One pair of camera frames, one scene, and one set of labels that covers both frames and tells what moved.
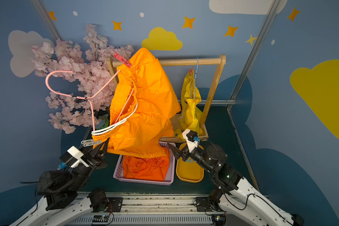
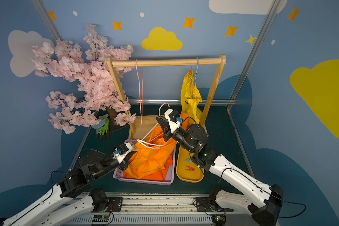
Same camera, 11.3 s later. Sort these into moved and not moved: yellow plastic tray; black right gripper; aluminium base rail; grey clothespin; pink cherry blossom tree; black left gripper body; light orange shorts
Moved: grey clothespin; light orange shorts; black left gripper body; black right gripper
Not moved: aluminium base rail; pink cherry blossom tree; yellow plastic tray
